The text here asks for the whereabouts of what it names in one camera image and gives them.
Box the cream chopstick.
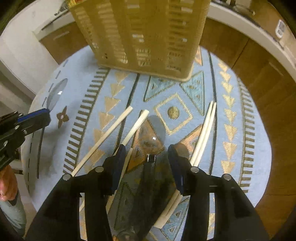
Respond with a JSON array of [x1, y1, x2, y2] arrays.
[[159, 102, 217, 230], [106, 109, 149, 213], [71, 106, 133, 177], [153, 100, 214, 229]]

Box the clear dark-handled spoon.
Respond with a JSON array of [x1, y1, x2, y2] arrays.
[[114, 114, 178, 241]]

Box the wooden kitchen cabinets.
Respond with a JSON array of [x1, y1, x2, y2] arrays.
[[28, 19, 295, 236]]

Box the person's left hand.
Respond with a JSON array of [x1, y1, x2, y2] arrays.
[[0, 165, 18, 201]]

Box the blue patterned table mat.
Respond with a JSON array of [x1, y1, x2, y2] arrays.
[[22, 47, 271, 235]]

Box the beige plastic utensil basket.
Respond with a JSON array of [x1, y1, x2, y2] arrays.
[[67, 0, 210, 81]]

